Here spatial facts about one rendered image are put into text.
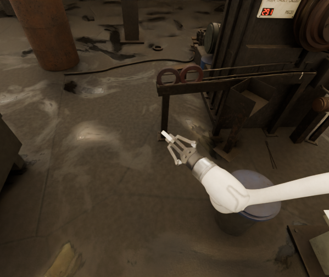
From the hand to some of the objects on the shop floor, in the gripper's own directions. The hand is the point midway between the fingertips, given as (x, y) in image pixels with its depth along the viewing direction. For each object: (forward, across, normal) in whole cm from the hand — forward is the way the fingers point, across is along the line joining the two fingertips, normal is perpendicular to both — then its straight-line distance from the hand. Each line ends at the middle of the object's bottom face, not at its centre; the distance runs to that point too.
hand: (167, 136), depth 86 cm
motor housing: (-19, +81, -161) cm, 181 cm away
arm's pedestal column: (-86, +6, -112) cm, 142 cm away
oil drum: (+287, -31, -50) cm, 293 cm away
